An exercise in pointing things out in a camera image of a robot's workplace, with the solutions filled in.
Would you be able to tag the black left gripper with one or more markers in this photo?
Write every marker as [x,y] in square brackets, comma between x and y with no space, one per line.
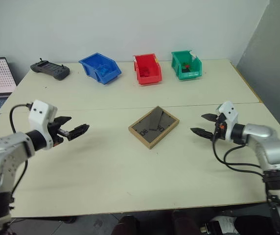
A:
[54,135]

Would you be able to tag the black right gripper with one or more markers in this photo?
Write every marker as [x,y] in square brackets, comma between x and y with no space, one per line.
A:
[220,131]

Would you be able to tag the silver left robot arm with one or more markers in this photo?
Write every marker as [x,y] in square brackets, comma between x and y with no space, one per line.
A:
[0,151]

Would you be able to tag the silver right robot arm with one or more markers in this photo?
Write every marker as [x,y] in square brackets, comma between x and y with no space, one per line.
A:
[264,133]

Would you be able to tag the green plastic storage bin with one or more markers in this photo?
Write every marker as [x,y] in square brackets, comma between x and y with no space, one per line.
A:
[190,76]

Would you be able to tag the wooden tray with parts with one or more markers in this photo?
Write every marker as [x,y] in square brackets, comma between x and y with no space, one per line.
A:
[154,128]

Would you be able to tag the blue plastic storage bin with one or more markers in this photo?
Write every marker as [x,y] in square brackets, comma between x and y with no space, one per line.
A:
[105,77]

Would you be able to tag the black handheld remote controller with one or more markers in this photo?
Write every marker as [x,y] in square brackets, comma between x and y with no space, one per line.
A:
[49,68]

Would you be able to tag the small mixed toy blocks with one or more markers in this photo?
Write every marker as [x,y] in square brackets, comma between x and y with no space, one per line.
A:
[187,67]

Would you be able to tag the blue toy blocks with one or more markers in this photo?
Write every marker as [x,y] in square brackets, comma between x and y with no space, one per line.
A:
[104,70]

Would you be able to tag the red plastic storage bin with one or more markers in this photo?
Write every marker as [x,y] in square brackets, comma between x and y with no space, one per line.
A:
[149,79]

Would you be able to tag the red toy blocks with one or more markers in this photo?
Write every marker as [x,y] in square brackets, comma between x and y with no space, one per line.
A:
[145,71]

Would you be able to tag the grey partition panel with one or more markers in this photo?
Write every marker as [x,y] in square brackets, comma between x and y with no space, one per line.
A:
[272,73]

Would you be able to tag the white object under table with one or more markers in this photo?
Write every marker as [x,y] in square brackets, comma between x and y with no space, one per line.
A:
[219,225]

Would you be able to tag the dark rounded shape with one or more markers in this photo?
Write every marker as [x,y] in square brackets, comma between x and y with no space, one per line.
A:
[126,226]

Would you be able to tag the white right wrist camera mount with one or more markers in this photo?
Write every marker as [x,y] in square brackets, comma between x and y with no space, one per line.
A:
[230,110]

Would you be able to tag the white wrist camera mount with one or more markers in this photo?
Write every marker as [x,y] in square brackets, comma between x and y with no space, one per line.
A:
[230,110]
[40,115]

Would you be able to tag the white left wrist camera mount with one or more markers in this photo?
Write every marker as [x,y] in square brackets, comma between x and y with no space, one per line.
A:
[40,115]

